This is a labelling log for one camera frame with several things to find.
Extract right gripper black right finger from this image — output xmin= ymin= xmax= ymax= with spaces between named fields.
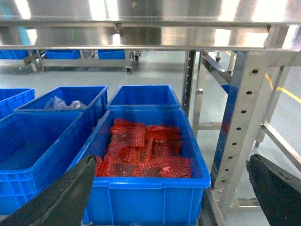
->
xmin=246 ymin=154 xmax=301 ymax=226

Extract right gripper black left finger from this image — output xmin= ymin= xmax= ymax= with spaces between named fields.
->
xmin=0 ymin=155 xmax=97 ymax=226

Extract blue empty front bin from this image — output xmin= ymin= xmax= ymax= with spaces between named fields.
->
xmin=0 ymin=112 xmax=89 ymax=215

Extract blue empty bin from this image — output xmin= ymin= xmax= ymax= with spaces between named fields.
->
xmin=106 ymin=85 xmax=181 ymax=110
xmin=0 ymin=112 xmax=89 ymax=215

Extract blue bin with red bags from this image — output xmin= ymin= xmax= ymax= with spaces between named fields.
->
xmin=74 ymin=109 xmax=211 ymax=226

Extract blue bin with plastic bag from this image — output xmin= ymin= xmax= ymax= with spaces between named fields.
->
xmin=15 ymin=86 xmax=108 ymax=127

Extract blue bin far left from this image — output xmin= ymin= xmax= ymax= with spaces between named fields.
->
xmin=0 ymin=88 xmax=35 ymax=119

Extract blue empty rear bin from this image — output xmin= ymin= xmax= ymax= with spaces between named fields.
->
xmin=106 ymin=85 xmax=181 ymax=110

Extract stainless steel shelf rack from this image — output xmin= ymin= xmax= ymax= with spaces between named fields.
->
xmin=0 ymin=0 xmax=301 ymax=226

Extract red bubble wrap bags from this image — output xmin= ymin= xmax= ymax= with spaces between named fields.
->
xmin=95 ymin=118 xmax=191 ymax=178

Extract clear plastic bag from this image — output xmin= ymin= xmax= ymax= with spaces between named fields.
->
xmin=44 ymin=96 xmax=87 ymax=110

